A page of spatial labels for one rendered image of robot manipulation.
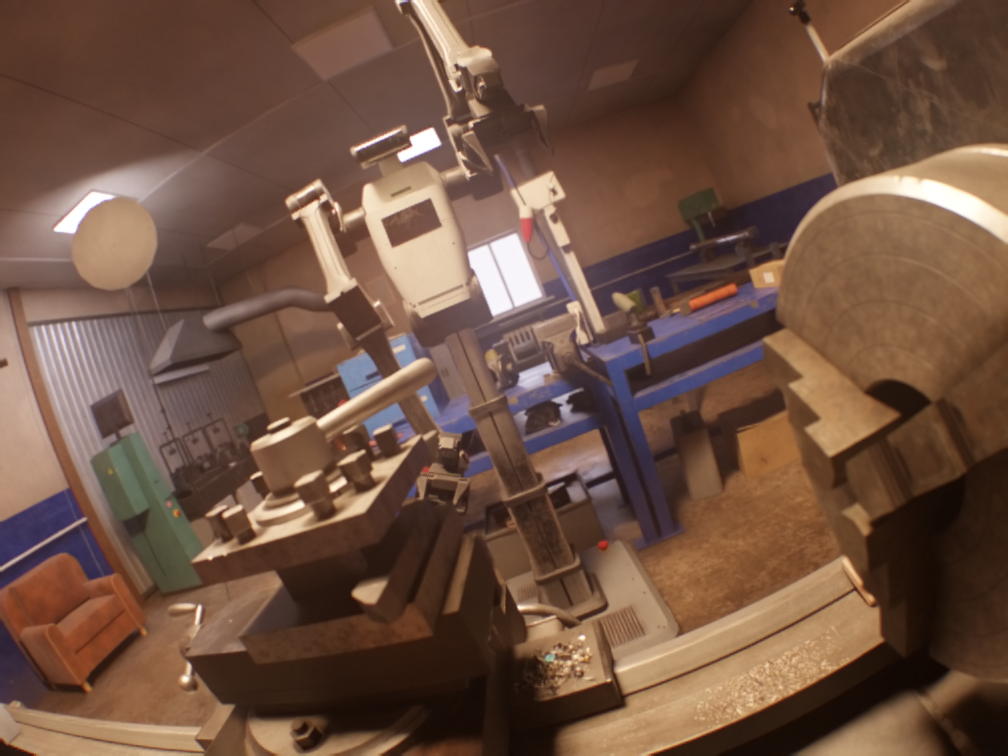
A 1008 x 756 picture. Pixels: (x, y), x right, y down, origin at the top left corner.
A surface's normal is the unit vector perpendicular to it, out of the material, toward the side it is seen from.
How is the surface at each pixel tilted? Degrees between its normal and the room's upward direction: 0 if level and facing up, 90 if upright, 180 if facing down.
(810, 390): 24
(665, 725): 0
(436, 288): 90
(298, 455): 90
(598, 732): 0
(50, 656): 90
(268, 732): 0
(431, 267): 90
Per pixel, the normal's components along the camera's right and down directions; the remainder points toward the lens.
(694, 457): -0.22, 0.24
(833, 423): -0.35, -0.77
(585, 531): 0.03, 0.14
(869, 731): -0.22, -0.97
